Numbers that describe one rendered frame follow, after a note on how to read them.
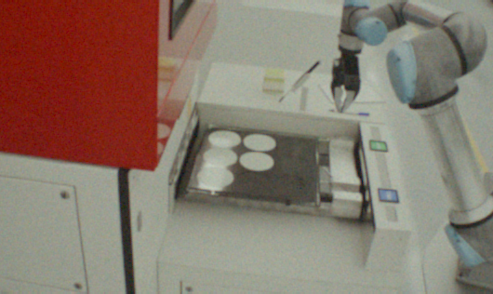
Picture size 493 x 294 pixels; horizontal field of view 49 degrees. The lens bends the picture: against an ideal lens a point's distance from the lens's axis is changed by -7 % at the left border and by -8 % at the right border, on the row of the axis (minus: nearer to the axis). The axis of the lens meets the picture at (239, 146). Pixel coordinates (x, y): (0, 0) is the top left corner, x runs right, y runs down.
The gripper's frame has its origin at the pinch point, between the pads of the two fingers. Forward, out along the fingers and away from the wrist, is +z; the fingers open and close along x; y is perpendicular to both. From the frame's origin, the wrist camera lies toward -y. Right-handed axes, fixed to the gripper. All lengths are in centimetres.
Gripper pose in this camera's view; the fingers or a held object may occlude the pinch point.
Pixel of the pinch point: (341, 110)
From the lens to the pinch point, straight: 174.1
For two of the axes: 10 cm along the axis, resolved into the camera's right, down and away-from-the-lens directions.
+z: -0.7, 8.5, 5.2
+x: -10.0, -0.7, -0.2
